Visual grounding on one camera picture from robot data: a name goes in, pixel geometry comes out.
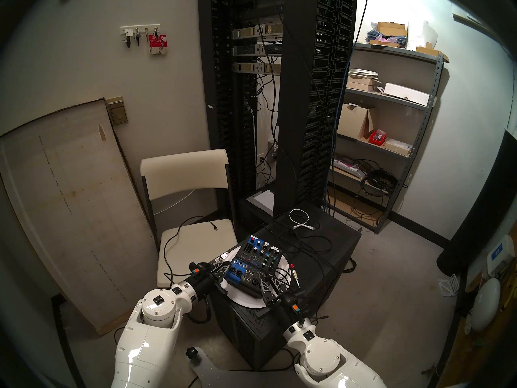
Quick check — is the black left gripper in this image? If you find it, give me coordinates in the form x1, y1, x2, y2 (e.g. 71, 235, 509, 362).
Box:
189, 260, 232, 295

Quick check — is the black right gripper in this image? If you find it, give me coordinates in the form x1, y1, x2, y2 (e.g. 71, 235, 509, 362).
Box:
256, 276, 304, 326

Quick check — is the blue black audio mixer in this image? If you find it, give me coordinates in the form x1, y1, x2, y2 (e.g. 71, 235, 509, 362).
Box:
224, 236, 282, 299

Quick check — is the white round plate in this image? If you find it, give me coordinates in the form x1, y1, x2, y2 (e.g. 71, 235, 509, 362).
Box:
219, 246, 292, 310

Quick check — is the grey flat rack device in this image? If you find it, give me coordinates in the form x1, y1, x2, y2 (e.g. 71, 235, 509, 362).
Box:
246, 190, 275, 214

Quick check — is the black speaker cabinet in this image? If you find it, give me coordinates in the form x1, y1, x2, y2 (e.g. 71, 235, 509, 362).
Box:
201, 207, 362, 371

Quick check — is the beige folding chair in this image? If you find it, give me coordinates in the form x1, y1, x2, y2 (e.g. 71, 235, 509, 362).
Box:
140, 149, 240, 291

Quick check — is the pink white package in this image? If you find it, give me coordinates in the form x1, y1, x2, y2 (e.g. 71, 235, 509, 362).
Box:
332, 157, 368, 179

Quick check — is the large grey cardboard sheet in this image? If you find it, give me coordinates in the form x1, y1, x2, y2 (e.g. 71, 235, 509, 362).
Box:
0, 98, 158, 335

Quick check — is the black server rack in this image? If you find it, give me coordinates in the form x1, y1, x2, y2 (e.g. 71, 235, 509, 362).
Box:
197, 0, 359, 230

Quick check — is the open tan cardboard box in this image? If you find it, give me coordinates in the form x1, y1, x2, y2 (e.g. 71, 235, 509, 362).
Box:
337, 103, 378, 140

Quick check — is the beige flat box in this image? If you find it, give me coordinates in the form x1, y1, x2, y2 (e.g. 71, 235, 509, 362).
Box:
383, 139, 412, 156

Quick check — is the beige rack unit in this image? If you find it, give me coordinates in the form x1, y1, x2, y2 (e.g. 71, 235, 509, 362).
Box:
232, 62, 282, 74
232, 24, 283, 40

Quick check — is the white dome device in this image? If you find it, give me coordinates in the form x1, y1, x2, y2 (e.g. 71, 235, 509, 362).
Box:
471, 277, 501, 332

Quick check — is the black rack server unit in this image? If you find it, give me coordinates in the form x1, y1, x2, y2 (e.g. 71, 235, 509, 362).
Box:
233, 44, 282, 56

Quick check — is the small tan box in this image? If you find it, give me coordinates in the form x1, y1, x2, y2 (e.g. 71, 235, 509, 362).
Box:
347, 77, 378, 92

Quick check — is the tall black panel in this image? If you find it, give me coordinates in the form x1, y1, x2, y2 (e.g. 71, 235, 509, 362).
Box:
436, 129, 517, 276

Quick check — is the white device blue label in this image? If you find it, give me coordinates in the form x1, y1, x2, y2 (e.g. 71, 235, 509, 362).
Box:
487, 234, 515, 276

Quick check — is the white flat box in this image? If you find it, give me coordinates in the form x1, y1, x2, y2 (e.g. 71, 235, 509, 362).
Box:
382, 83, 431, 106

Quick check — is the white key hook rack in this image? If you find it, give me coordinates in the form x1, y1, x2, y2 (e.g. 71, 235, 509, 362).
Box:
120, 25, 161, 38

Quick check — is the grey metal shelf unit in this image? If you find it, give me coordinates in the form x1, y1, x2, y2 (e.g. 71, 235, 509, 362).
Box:
325, 43, 445, 234

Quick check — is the pile of plastic bags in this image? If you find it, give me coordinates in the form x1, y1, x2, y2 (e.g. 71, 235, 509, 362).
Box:
367, 32, 406, 48

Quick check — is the small open cardboard box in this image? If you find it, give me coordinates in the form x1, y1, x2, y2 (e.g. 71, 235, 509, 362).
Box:
416, 46, 450, 62

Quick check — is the brown cardboard box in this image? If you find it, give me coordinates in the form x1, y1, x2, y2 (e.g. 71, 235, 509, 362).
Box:
377, 22, 408, 38

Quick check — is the white plastic bag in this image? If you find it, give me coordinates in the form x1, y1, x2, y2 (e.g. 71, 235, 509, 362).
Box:
408, 19, 439, 50

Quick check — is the white Sonitrol alarm cabinet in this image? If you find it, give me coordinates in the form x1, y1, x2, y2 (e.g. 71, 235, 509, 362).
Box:
452, 1, 499, 38

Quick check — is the thin black loose cable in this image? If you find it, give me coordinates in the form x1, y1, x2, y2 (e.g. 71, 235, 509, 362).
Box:
162, 216, 221, 278

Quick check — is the white coiled usb cable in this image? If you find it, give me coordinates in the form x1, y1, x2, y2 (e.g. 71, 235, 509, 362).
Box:
289, 208, 316, 231

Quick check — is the black cable coil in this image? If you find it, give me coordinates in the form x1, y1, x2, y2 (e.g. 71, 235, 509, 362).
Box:
355, 159, 408, 198

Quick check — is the white lattice bracket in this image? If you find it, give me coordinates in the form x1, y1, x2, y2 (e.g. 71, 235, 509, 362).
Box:
435, 273, 461, 297

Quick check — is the beige wall switch plate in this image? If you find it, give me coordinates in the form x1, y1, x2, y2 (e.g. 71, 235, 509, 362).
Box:
106, 96, 129, 126

